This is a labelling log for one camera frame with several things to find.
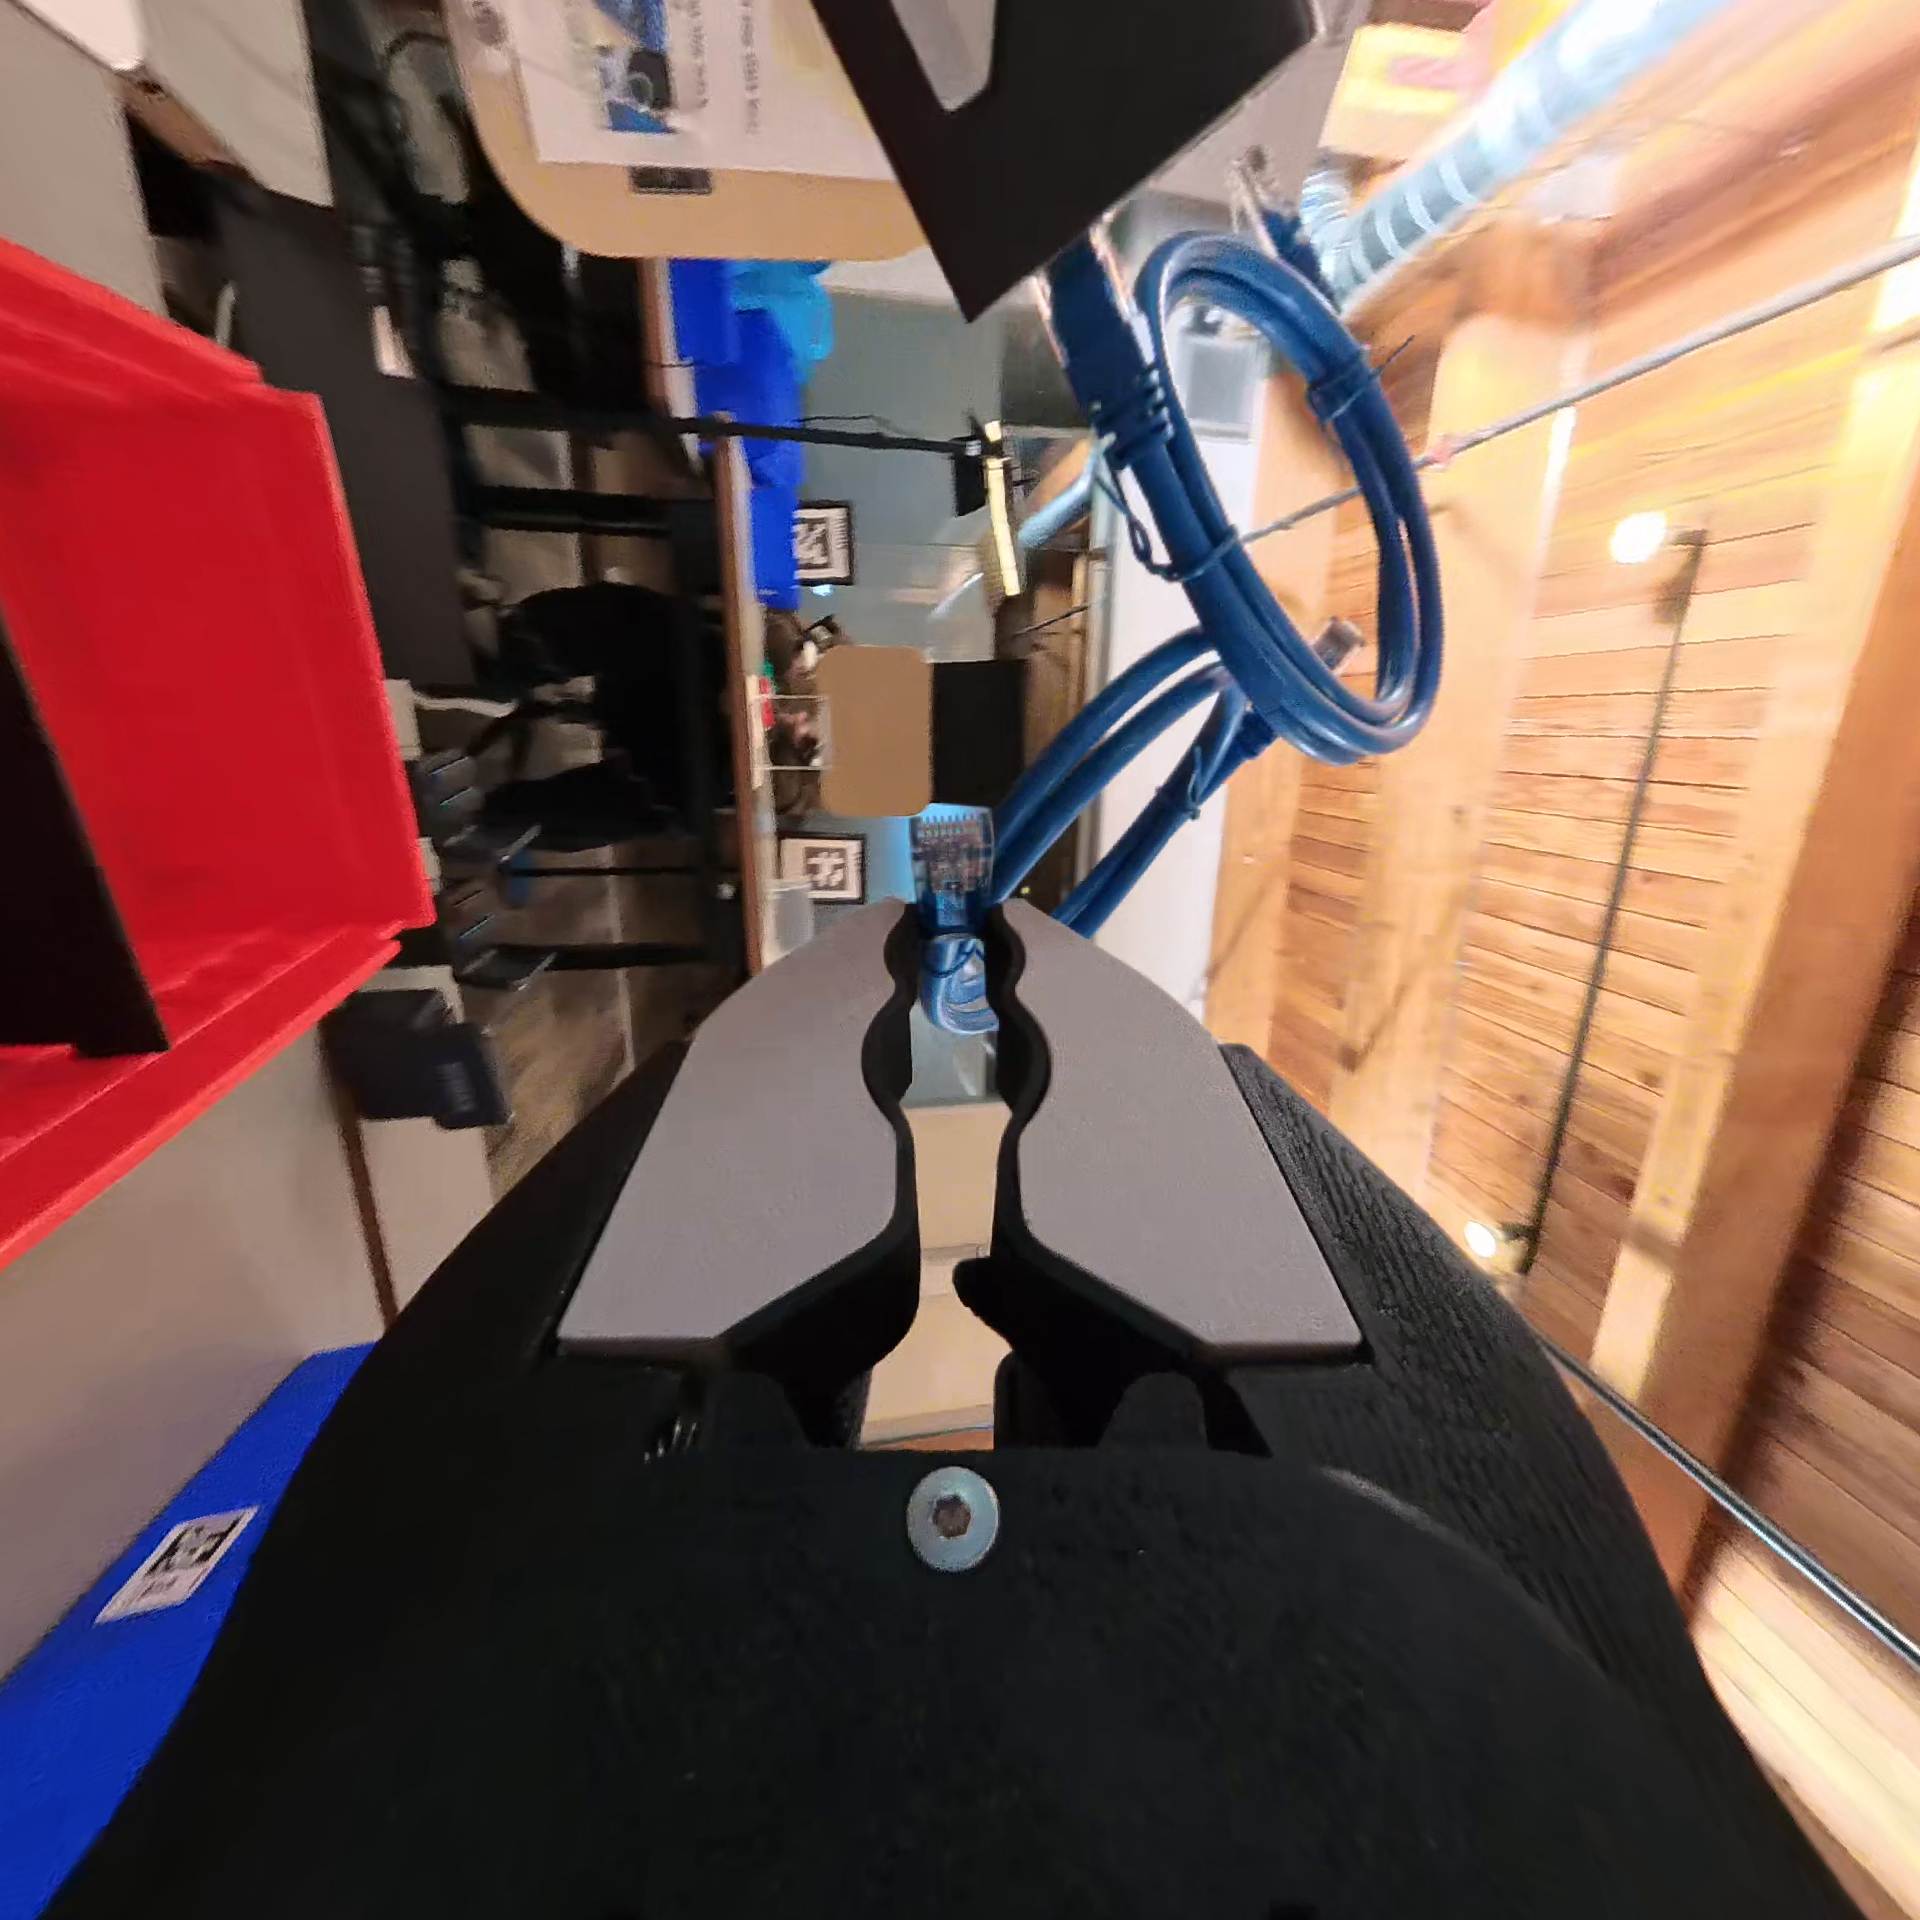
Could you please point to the small blue bin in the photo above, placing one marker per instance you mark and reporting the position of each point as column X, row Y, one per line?
column 721, row 316

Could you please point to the black ethernet adapter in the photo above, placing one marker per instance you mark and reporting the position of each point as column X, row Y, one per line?
column 1080, row 135

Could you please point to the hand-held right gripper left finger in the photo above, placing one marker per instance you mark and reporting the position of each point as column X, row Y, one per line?
column 734, row 1185

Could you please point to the brown-edged work desk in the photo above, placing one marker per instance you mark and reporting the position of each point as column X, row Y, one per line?
column 740, row 510

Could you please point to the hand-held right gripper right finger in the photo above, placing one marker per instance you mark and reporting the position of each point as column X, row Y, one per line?
column 1172, row 1202

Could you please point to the silver ribbed air duct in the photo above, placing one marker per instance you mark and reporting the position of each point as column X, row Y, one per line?
column 1441, row 181

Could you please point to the blue storage bin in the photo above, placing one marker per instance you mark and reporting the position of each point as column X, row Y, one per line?
column 89, row 1695

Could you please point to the printed instruction sheet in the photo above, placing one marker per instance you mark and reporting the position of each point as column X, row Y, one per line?
column 780, row 90

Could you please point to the black wall panel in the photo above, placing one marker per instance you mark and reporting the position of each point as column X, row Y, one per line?
column 975, row 735

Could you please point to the red storage bin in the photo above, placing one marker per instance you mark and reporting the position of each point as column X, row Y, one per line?
column 195, row 601

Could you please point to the black usb charger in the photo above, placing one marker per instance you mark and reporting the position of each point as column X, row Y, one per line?
column 451, row 797
column 487, row 938
column 412, row 1060

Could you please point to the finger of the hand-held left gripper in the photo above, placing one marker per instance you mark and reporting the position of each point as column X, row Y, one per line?
column 944, row 45

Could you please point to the white side table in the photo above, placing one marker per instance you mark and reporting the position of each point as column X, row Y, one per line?
column 421, row 1202

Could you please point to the black plastic bin divider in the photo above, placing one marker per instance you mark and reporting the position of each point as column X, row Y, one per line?
column 61, row 932

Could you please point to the black light stand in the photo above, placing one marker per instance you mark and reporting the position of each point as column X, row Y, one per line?
column 990, row 524

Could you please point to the clear acrylic stand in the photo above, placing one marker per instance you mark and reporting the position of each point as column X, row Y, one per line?
column 788, row 735

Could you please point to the printed marker tag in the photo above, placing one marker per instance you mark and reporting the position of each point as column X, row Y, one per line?
column 822, row 868
column 822, row 543

